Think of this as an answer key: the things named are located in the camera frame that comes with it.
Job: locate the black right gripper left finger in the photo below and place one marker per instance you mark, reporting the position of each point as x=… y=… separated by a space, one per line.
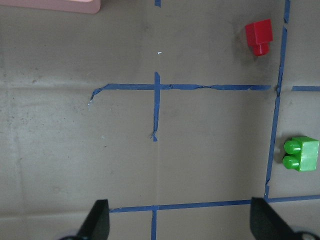
x=96 y=226

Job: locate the green toy block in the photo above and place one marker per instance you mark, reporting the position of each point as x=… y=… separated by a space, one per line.
x=301 y=154

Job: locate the red toy block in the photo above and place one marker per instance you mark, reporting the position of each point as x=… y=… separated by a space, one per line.
x=259 y=35

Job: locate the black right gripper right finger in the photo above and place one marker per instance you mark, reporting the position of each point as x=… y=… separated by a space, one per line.
x=266 y=224

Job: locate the pink plastic box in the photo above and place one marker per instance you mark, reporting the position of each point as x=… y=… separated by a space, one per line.
x=77 y=6

